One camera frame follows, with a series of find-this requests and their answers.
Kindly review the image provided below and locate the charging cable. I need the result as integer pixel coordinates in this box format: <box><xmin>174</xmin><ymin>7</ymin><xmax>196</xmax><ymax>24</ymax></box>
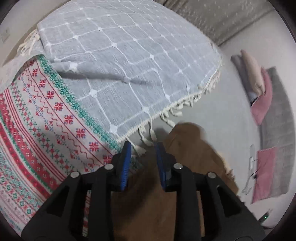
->
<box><xmin>242</xmin><ymin>144</ymin><xmax>259</xmax><ymax>194</ymax></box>

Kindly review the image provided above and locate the pink pillow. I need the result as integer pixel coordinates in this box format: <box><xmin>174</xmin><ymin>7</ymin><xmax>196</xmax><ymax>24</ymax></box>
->
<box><xmin>251</xmin><ymin>67</ymin><xmax>273</xmax><ymax>126</ymax></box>

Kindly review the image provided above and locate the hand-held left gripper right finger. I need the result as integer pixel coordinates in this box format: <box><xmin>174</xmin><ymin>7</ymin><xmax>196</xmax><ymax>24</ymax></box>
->
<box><xmin>154</xmin><ymin>142</ymin><xmax>266</xmax><ymax>241</ymax></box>

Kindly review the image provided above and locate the folded beige blanket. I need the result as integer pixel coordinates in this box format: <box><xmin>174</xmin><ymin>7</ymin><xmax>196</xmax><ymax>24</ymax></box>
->
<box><xmin>239</xmin><ymin>49</ymin><xmax>265</xmax><ymax>93</ymax></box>

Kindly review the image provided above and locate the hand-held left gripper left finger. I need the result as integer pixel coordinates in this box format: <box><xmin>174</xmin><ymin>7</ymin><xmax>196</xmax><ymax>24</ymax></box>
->
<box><xmin>22</xmin><ymin>141</ymin><xmax>132</xmax><ymax>241</ymax></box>

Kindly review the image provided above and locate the red and green patterned bedspread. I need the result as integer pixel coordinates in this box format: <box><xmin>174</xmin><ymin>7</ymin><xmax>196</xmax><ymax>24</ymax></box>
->
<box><xmin>0</xmin><ymin>54</ymin><xmax>139</xmax><ymax>241</ymax></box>

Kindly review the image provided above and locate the grey star-patterned curtain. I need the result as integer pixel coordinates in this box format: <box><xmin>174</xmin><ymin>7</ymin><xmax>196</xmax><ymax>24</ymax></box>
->
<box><xmin>162</xmin><ymin>0</ymin><xmax>278</xmax><ymax>45</ymax></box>

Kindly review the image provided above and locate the brown coat with fur collar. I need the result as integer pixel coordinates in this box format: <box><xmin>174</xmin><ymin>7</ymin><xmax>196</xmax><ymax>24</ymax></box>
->
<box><xmin>111</xmin><ymin>123</ymin><xmax>240</xmax><ymax>241</ymax></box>

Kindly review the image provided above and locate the grey bed sheet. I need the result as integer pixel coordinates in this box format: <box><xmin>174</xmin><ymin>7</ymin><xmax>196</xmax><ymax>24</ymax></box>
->
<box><xmin>125</xmin><ymin>42</ymin><xmax>266</xmax><ymax>232</ymax></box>

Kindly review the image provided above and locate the white wall socket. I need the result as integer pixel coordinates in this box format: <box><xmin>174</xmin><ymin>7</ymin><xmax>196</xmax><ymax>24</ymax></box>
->
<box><xmin>0</xmin><ymin>28</ymin><xmax>11</xmax><ymax>42</ymax></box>

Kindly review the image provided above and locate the grey blanket on floor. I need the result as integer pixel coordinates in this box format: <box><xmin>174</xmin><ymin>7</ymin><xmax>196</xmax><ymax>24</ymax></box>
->
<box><xmin>259</xmin><ymin>66</ymin><xmax>293</xmax><ymax>193</ymax></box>

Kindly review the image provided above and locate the pink cloth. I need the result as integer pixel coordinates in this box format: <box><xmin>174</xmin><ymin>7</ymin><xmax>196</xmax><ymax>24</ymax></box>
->
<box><xmin>251</xmin><ymin>146</ymin><xmax>279</xmax><ymax>204</ymax></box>

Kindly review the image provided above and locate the grey checked tasselled throw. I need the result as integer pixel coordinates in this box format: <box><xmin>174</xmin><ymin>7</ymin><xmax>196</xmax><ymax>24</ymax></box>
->
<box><xmin>17</xmin><ymin>0</ymin><xmax>223</xmax><ymax>156</ymax></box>

